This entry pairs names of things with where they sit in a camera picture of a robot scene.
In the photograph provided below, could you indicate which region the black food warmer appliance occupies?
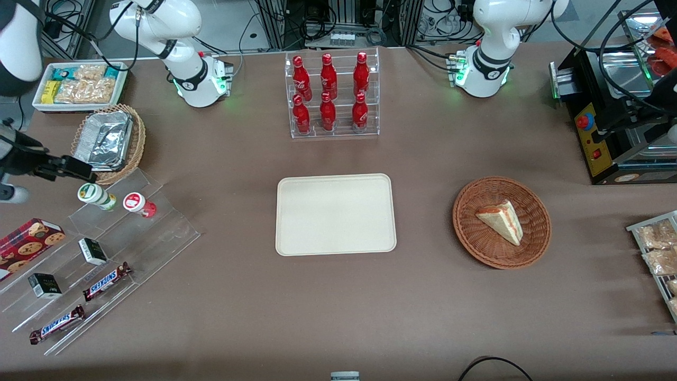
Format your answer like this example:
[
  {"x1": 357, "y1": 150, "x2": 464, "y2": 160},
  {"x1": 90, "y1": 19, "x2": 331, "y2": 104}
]
[{"x1": 549, "y1": 8, "x2": 677, "y2": 186}]

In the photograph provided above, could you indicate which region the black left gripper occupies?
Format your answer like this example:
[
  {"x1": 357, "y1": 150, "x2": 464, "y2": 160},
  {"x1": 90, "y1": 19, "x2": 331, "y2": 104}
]
[{"x1": 591, "y1": 68, "x2": 677, "y2": 145}]

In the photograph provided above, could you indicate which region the grey wire rack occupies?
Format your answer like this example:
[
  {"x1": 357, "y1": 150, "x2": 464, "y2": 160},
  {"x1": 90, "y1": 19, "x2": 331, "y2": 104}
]
[{"x1": 626, "y1": 210, "x2": 677, "y2": 324}]

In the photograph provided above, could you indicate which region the aluminium frame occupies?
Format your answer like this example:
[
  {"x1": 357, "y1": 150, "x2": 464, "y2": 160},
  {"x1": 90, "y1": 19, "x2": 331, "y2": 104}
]
[{"x1": 254, "y1": 0, "x2": 424, "y2": 50}]

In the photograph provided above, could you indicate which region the round brown wicker basket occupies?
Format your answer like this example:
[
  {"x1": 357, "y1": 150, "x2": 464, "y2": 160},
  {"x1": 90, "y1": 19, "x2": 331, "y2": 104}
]
[{"x1": 452, "y1": 176, "x2": 552, "y2": 270}]

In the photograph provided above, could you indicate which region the clear cracker bag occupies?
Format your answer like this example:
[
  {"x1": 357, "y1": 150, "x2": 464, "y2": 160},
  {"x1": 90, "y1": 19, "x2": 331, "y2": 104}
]
[
  {"x1": 85, "y1": 78, "x2": 116, "y2": 104},
  {"x1": 54, "y1": 79, "x2": 88, "y2": 104},
  {"x1": 74, "y1": 63, "x2": 107, "y2": 81}
]

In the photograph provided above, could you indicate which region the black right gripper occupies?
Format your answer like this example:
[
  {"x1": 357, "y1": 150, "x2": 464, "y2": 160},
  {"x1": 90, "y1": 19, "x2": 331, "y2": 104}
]
[{"x1": 0, "y1": 123, "x2": 97, "y2": 184}]

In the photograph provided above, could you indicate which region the Snickers chocolate bar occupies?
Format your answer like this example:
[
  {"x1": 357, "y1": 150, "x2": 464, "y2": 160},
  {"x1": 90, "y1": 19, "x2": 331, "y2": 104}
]
[
  {"x1": 29, "y1": 305, "x2": 86, "y2": 346},
  {"x1": 82, "y1": 261, "x2": 132, "y2": 303}
]

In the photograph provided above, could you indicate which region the red cola bottle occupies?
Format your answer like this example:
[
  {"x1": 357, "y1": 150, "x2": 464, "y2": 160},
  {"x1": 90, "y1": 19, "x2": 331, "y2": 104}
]
[
  {"x1": 351, "y1": 92, "x2": 370, "y2": 132},
  {"x1": 319, "y1": 52, "x2": 339, "y2": 101},
  {"x1": 319, "y1": 92, "x2": 337, "y2": 132},
  {"x1": 292, "y1": 55, "x2": 313, "y2": 103},
  {"x1": 292, "y1": 94, "x2": 312, "y2": 135},
  {"x1": 352, "y1": 51, "x2": 371, "y2": 98}
]

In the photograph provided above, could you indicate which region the cream rectangular tray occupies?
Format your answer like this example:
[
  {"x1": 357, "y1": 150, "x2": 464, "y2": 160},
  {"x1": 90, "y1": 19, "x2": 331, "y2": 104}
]
[{"x1": 275, "y1": 173, "x2": 398, "y2": 257}]

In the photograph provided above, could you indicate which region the small black box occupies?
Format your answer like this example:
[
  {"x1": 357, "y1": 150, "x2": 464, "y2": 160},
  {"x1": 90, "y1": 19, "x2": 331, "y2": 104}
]
[
  {"x1": 78, "y1": 237, "x2": 108, "y2": 266},
  {"x1": 27, "y1": 273, "x2": 63, "y2": 300}
]

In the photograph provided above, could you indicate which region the clear acrylic bottle rack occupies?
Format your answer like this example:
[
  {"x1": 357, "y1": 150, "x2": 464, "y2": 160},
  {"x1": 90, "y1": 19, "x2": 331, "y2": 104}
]
[{"x1": 284, "y1": 47, "x2": 381, "y2": 140}]

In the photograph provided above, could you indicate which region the clear acrylic tiered stand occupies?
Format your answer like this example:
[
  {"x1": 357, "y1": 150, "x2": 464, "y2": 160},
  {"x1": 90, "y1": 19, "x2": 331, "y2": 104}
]
[{"x1": 0, "y1": 168, "x2": 202, "y2": 357}]

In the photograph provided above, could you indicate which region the oval wicker basket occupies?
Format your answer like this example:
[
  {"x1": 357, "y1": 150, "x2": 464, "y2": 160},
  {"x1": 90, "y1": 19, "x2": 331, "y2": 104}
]
[{"x1": 71, "y1": 104, "x2": 147, "y2": 186}]

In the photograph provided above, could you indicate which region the white plastic snack bin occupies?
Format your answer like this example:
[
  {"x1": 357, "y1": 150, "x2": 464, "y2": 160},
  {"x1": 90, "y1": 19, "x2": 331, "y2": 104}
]
[{"x1": 32, "y1": 61, "x2": 129, "y2": 114}]

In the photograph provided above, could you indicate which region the green gum bottle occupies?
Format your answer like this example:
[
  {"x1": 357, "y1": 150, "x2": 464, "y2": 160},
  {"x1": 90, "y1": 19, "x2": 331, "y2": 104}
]
[{"x1": 77, "y1": 182, "x2": 117, "y2": 212}]

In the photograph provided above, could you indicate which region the red gum bottle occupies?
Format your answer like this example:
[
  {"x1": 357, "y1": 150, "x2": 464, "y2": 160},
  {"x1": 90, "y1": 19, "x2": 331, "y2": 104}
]
[{"x1": 122, "y1": 192, "x2": 158, "y2": 219}]

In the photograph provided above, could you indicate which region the triangular sandwich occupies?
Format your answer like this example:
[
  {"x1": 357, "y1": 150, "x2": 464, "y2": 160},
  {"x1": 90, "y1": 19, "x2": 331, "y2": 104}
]
[{"x1": 474, "y1": 199, "x2": 524, "y2": 247}]

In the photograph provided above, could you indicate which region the red tartan cookie box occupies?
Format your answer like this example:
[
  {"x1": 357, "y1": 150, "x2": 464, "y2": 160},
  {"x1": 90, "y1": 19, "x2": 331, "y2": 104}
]
[{"x1": 0, "y1": 217, "x2": 67, "y2": 282}]

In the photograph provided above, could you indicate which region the black cable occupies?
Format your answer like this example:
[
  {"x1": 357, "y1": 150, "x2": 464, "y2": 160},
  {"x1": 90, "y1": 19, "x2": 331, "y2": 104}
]
[{"x1": 457, "y1": 356, "x2": 535, "y2": 381}]

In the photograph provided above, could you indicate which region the aluminium foil tray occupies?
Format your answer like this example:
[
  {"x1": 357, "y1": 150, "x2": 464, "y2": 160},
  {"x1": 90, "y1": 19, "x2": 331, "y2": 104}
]
[{"x1": 73, "y1": 110, "x2": 134, "y2": 172}]

